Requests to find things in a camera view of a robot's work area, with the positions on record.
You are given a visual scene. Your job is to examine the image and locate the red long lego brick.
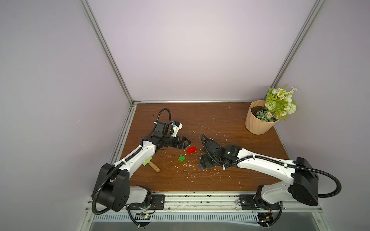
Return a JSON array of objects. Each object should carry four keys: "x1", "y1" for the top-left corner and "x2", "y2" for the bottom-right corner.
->
[{"x1": 187, "y1": 146, "x2": 198, "y2": 155}]

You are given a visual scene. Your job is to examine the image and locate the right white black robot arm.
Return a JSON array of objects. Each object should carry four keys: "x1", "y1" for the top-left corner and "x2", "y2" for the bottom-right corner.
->
[{"x1": 200, "y1": 138, "x2": 319, "y2": 209}]

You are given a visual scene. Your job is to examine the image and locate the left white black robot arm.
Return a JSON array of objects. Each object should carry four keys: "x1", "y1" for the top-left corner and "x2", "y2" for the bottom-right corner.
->
[{"x1": 92, "y1": 121, "x2": 191, "y2": 215}]

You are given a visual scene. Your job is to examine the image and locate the beige ribbed flower pot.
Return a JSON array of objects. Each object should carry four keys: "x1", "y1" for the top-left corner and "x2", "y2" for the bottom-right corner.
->
[{"x1": 245, "y1": 100, "x2": 278, "y2": 135}]

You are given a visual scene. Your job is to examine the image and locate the right circuit board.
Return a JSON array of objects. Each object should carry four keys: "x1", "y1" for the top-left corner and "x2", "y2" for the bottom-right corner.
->
[{"x1": 257, "y1": 213, "x2": 273, "y2": 226}]

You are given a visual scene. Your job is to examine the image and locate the circuit board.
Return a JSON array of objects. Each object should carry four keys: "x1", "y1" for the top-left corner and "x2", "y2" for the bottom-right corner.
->
[
  {"x1": 134, "y1": 213, "x2": 152, "y2": 222},
  {"x1": 257, "y1": 213, "x2": 273, "y2": 226}
]

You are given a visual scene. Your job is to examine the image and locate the green white artificial flowers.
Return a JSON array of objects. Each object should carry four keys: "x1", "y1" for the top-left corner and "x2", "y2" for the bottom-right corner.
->
[{"x1": 256, "y1": 85, "x2": 297, "y2": 123}]

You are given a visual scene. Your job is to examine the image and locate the left circuit board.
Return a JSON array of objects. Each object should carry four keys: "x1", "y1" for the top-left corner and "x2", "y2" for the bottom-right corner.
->
[{"x1": 134, "y1": 213, "x2": 152, "y2": 222}]

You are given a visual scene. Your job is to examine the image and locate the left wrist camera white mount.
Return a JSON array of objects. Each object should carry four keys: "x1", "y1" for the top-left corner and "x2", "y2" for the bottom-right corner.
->
[{"x1": 172, "y1": 121, "x2": 183, "y2": 137}]

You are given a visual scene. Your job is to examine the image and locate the right black corrugated cable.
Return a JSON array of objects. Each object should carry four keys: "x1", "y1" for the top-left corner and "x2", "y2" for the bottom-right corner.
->
[{"x1": 200, "y1": 133, "x2": 342, "y2": 199}]

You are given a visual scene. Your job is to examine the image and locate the black corrugated cable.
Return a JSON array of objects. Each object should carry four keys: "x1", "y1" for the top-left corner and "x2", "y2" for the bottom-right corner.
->
[
  {"x1": 91, "y1": 108, "x2": 174, "y2": 216},
  {"x1": 200, "y1": 133, "x2": 342, "y2": 199}
]

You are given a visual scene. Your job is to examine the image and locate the green toy rake wooden handle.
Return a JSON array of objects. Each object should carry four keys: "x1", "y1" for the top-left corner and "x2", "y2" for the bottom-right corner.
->
[{"x1": 142, "y1": 157, "x2": 160, "y2": 173}]

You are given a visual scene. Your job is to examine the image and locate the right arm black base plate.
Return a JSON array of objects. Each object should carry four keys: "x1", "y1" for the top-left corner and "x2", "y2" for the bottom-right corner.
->
[{"x1": 237, "y1": 194, "x2": 280, "y2": 210}]

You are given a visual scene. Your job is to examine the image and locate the aluminium front rail frame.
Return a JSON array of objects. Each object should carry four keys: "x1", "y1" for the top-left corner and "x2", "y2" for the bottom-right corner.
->
[{"x1": 77, "y1": 191, "x2": 333, "y2": 231}]

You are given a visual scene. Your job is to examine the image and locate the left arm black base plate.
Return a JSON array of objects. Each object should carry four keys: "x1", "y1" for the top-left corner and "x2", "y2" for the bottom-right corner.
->
[{"x1": 129, "y1": 194, "x2": 165, "y2": 211}]

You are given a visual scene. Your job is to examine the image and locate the left black corrugated cable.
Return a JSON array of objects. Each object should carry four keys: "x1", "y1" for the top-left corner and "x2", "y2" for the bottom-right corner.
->
[{"x1": 91, "y1": 108, "x2": 174, "y2": 216}]

